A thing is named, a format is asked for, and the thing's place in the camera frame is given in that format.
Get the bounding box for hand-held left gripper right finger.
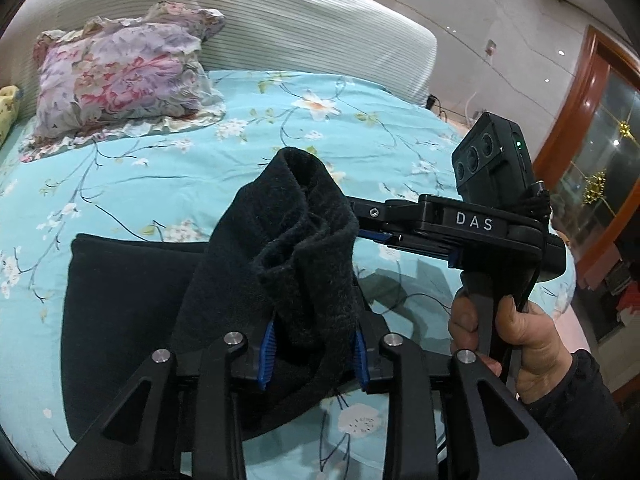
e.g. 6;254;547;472
350;330;578;480

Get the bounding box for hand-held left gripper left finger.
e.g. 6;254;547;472
55;320;276;480

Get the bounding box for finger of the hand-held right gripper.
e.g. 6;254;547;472
347;199;421;225
356;229;402;247

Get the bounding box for black pants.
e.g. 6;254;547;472
60;146;371;448

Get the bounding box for person's right forearm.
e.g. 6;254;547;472
520;350;632;480

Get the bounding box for person's right hand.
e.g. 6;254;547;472
447;292;573;403

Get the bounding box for wooden glass door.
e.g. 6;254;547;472
532;25;640;401

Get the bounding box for white ribbed headboard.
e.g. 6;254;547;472
10;0;438;126

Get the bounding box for teal floral bed sheet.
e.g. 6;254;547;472
0;67;576;480

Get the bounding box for beige floral pillow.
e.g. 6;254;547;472
142;1;227;53

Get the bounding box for purple floral pillow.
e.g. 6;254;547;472
20;20;228;163

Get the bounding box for yellow patterned pillow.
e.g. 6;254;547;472
0;85;21;151

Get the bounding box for black cable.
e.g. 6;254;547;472
425;94;451;123

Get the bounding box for white cable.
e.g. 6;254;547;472
464;54;496;123

